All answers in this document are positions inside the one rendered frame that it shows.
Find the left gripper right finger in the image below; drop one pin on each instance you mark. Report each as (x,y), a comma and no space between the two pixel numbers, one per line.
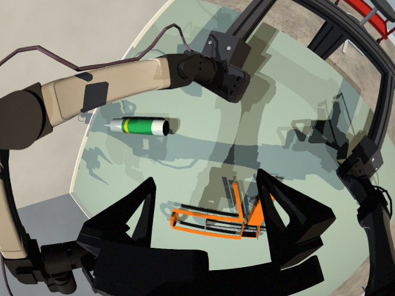
(309,218)

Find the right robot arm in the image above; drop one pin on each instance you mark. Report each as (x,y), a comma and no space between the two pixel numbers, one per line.
(30,114)

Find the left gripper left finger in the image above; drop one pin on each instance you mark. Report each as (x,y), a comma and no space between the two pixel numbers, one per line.
(109,224)

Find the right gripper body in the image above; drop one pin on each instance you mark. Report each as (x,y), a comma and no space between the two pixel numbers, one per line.
(81,258)

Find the white sealant cartridge with green and yellow stripes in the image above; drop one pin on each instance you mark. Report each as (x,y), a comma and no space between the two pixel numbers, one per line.
(157,127)

